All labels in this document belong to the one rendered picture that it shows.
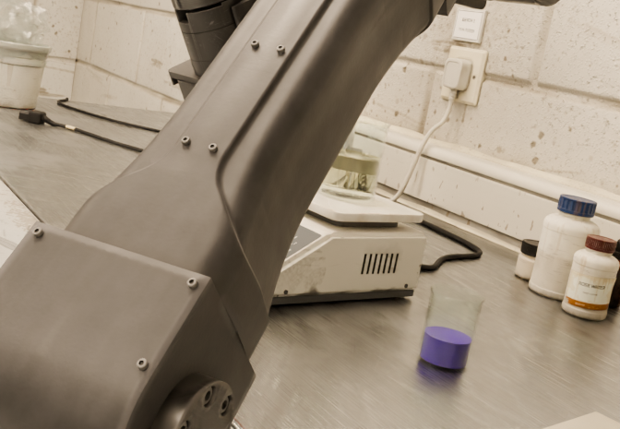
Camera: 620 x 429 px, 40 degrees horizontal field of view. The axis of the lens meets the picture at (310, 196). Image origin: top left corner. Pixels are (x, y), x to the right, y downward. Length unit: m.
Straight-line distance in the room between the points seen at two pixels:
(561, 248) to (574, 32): 0.37
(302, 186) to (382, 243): 0.52
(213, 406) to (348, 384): 0.38
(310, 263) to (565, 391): 0.24
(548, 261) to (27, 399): 0.81
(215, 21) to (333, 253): 0.24
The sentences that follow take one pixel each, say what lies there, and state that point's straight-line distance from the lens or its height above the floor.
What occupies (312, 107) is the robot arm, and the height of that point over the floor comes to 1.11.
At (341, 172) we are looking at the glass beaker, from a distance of 0.84.
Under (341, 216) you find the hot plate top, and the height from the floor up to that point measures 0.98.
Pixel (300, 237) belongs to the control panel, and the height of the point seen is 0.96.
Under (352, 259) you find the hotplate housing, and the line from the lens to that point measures 0.81.
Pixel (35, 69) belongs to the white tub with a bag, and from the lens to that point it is 1.76.
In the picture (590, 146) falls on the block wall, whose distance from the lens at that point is 1.22.
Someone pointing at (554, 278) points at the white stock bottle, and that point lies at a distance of 1.01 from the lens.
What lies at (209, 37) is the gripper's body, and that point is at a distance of 0.68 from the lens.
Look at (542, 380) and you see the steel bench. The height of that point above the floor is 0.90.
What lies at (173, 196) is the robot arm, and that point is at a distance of 0.28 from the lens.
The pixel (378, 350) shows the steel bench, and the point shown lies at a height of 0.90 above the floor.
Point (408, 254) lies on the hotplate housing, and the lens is 0.85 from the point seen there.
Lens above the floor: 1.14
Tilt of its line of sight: 10 degrees down
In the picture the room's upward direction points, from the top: 11 degrees clockwise
